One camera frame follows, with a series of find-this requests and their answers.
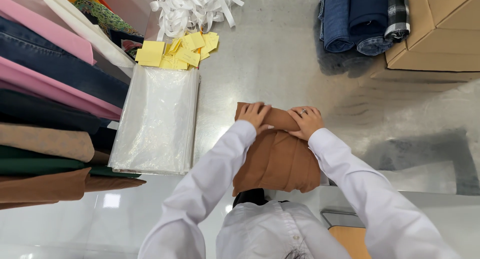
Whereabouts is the stack of folded coloured fabrics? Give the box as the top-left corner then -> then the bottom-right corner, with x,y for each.
0,0 -> 147,211

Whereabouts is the person's left hand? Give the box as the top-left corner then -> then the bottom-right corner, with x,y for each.
238,102 -> 275,136

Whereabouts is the dark navy folded denim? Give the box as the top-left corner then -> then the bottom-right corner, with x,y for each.
349,0 -> 394,57

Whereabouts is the black white plaid cloth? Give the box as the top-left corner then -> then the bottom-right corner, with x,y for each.
384,0 -> 411,42

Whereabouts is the blue folded denim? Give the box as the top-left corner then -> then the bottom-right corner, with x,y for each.
318,0 -> 355,53

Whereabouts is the wooden chair with metal frame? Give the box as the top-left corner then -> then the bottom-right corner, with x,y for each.
320,208 -> 373,259

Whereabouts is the pile of yellow paper notes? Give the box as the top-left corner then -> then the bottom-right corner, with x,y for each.
134,31 -> 220,71

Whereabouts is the heap of white ribbon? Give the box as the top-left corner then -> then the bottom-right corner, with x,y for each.
149,0 -> 246,42

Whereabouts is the brown cloth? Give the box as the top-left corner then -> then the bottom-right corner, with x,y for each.
232,102 -> 322,197

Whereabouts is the brown cardboard box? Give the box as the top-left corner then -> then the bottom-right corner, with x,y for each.
385,0 -> 480,72

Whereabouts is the person's white shirt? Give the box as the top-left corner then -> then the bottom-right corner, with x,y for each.
215,200 -> 352,259

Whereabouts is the stack of clear plastic bags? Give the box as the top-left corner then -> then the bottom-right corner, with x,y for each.
108,65 -> 201,176

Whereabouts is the person's right hand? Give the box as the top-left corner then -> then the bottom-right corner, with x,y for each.
287,106 -> 325,142

